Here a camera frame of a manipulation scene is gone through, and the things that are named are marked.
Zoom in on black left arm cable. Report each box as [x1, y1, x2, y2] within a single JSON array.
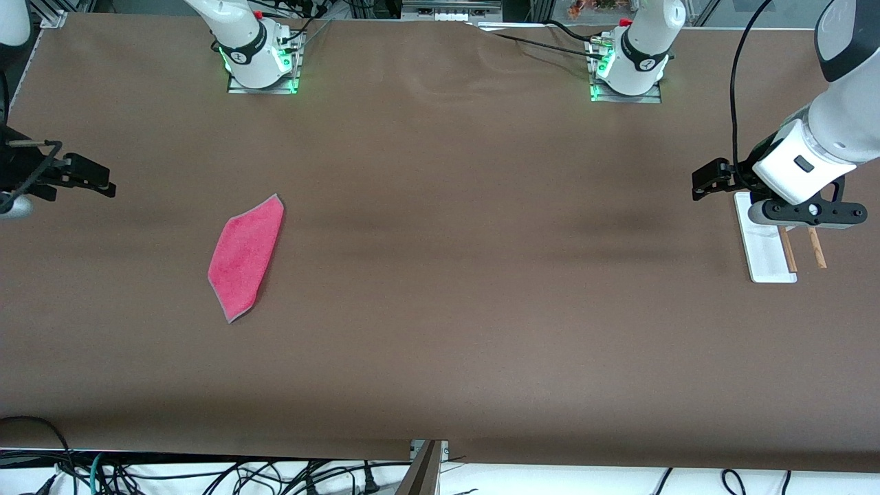
[[730, 0, 774, 179]]

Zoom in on black base connector cable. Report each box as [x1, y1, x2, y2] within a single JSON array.
[[278, 14, 331, 50]]

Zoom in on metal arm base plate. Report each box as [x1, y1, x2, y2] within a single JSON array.
[[589, 38, 663, 104], [227, 31, 302, 95]]

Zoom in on small metal bracket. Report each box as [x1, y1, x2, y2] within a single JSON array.
[[410, 440, 450, 463]]

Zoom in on thick black looped cable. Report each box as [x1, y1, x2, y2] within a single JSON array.
[[0, 415, 78, 482]]

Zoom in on grey box with white sockets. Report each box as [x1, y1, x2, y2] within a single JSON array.
[[401, 0, 503, 23]]

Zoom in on long black table cable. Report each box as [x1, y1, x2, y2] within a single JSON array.
[[474, 24, 606, 59]]

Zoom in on orange red background objects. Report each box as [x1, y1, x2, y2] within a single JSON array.
[[567, 0, 619, 19]]

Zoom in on short black table cable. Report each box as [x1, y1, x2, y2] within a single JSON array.
[[543, 19, 609, 45]]

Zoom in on white rack with wooden bars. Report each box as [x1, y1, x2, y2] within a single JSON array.
[[734, 191, 828, 284]]

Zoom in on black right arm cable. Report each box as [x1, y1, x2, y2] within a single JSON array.
[[0, 140, 64, 207]]

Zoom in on brown table cover sheet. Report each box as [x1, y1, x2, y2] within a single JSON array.
[[0, 12, 880, 474]]

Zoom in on pink towel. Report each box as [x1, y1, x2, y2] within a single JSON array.
[[208, 194, 285, 324]]

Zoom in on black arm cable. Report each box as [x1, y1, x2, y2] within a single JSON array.
[[0, 140, 64, 207], [730, 0, 774, 179]]

